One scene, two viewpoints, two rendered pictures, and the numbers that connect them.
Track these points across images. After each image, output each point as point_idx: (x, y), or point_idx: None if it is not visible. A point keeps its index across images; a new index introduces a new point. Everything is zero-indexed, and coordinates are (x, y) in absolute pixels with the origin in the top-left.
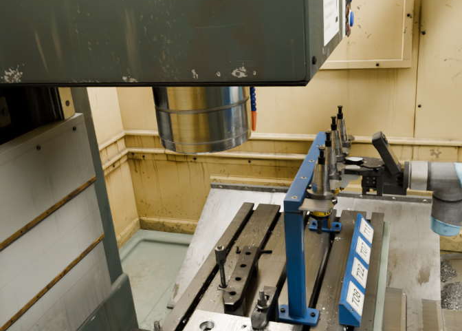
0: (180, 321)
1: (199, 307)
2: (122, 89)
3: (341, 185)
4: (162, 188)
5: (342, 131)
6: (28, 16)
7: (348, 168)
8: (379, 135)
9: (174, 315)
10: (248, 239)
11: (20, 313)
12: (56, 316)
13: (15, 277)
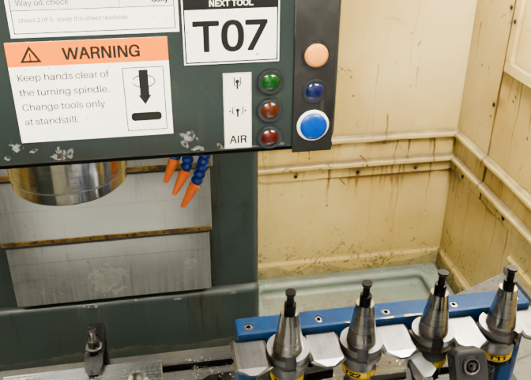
0: (187, 363)
1: (216, 369)
2: (471, 74)
3: (407, 379)
4: (466, 231)
5: (496, 309)
6: None
7: (412, 363)
8: (459, 351)
9: (193, 354)
10: (382, 359)
11: (64, 241)
12: (114, 267)
13: (66, 208)
